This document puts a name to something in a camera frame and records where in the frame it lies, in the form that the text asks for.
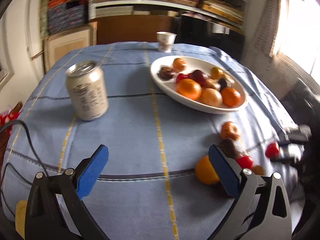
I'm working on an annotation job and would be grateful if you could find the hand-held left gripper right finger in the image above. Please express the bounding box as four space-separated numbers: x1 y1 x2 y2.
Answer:
208 144 293 240

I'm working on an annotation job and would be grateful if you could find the pile of patterned fabric samples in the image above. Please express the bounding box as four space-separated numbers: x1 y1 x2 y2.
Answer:
46 0 93 34

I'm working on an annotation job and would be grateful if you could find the black cable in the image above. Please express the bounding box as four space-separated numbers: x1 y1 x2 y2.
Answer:
0 120 48 220

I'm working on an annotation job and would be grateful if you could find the orange tangerine with stem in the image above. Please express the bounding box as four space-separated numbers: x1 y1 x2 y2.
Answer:
221 87 242 107

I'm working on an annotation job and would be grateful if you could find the light blue tablecloth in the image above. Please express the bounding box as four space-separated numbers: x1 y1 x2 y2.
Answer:
0 42 308 240

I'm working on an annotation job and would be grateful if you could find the bright window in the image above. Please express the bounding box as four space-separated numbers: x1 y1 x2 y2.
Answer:
272 0 320 80

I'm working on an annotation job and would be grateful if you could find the small orange tangerine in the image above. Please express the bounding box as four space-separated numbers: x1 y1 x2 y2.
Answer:
173 58 187 72

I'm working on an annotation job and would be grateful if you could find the white shelf unit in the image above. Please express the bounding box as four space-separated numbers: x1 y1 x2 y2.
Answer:
87 0 250 30

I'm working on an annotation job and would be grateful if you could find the black cabinet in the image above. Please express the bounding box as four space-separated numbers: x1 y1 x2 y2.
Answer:
180 14 247 63

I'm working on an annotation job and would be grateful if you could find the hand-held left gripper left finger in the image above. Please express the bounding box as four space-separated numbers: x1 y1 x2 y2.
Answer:
25 144 109 240

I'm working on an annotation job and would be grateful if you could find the light wooden panel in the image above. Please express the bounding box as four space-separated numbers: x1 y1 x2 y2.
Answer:
44 22 98 73

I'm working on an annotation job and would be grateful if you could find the white drink can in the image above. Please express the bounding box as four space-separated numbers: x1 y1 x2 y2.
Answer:
65 60 109 121

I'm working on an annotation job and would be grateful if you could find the yellow cherry tomato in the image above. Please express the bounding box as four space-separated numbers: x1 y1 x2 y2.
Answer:
210 67 224 80

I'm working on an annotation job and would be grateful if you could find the brown wooden cabinet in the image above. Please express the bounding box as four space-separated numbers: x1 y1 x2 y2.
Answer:
96 15 180 45

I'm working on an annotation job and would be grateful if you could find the white oval plate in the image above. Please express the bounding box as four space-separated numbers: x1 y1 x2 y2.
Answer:
150 55 248 115

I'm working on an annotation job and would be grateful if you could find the large orange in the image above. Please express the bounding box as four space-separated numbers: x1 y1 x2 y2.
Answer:
195 155 220 185

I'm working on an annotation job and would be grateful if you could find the white paper cup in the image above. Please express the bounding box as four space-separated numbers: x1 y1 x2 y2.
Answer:
156 31 177 53

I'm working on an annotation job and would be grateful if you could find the tan round pear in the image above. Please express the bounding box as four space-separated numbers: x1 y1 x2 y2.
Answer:
204 79 221 92
220 121 241 141
199 88 223 107

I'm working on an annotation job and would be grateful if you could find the dark purple plum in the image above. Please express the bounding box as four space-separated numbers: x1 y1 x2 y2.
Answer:
218 138 242 159
217 78 228 92
189 69 208 87
158 67 175 80

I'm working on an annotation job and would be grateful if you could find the yellow object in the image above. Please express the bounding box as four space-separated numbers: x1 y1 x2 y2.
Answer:
15 200 28 239

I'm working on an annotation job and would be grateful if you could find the lace curtain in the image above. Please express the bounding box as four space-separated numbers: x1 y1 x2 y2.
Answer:
250 0 288 58

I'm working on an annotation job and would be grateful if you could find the red white spotted cloth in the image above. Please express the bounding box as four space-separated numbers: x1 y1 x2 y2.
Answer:
0 102 23 130

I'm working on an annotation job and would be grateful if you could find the white wall conduit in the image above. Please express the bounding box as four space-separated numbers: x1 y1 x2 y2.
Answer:
26 0 35 60

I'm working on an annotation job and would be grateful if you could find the dark chair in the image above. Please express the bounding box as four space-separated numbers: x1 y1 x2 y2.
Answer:
280 77 320 125

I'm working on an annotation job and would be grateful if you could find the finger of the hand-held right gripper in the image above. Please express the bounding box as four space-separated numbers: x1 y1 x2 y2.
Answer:
279 141 305 149
269 152 302 163

